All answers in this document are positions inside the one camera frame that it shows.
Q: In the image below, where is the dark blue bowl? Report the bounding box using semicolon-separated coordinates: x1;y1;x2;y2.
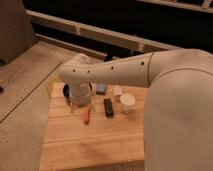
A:
63;84;70;99

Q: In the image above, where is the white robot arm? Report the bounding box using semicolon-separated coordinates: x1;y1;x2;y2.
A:
58;49;213;171

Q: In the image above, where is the white paper cup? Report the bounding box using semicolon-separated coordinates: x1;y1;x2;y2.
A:
120;93;135;113

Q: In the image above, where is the red chili pepper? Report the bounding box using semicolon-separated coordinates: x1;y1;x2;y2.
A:
83;108;91;125

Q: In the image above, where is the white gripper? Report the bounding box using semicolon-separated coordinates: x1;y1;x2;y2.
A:
68;83;96;113

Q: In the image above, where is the grey cabinet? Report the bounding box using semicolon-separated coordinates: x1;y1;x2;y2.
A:
0;0;37;64

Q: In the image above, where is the yellow cloth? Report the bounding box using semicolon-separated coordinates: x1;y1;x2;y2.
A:
47;78;60;97

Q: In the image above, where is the wooden cutting board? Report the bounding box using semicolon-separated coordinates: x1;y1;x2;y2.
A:
40;82;147;171

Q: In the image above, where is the black rectangular block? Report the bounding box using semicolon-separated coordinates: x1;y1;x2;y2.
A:
104;98;114;117

